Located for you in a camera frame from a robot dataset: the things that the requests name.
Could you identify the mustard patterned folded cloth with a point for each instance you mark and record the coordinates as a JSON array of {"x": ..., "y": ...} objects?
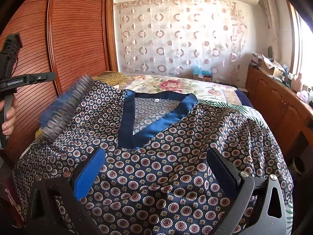
[{"x": 110, "y": 78}]

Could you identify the palm leaf printed blanket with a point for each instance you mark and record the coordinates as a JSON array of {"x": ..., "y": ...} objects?
[{"x": 249, "y": 143}]

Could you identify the window with wooden frame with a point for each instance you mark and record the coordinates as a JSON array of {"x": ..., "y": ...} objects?
[{"x": 301, "y": 58}]

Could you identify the sheer circle-patterned curtain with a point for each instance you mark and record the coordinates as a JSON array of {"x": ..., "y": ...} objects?
[{"x": 169, "y": 37}]

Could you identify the person's left hand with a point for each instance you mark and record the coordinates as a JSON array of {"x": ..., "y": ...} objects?
[{"x": 8, "y": 126}]

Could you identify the navy patterned silk shirt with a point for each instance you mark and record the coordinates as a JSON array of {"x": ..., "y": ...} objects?
[{"x": 155, "y": 178}]

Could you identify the pink bottle on cabinet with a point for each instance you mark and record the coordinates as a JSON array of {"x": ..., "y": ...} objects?
[{"x": 297, "y": 83}]

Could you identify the open cardboard box on cabinet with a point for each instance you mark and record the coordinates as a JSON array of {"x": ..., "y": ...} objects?
[{"x": 271, "y": 67}]

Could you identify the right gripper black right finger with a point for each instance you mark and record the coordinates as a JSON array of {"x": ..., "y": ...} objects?
[{"x": 236, "y": 186}]

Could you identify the brown louvered wooden wardrobe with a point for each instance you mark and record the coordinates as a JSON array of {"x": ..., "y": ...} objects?
[{"x": 67, "y": 37}]

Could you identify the blue tissue box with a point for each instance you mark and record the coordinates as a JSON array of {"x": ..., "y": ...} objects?
[{"x": 201, "y": 74}]

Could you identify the long wooden side cabinet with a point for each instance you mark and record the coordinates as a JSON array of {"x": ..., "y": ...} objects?
[{"x": 289, "y": 119}]

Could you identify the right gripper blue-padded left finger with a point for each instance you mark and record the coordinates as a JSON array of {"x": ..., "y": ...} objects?
[{"x": 86, "y": 172}]

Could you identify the floral bed quilt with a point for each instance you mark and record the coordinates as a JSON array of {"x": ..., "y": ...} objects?
[{"x": 202, "y": 90}]

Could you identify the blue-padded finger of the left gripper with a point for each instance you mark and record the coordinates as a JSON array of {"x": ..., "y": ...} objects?
[{"x": 58, "y": 114}]

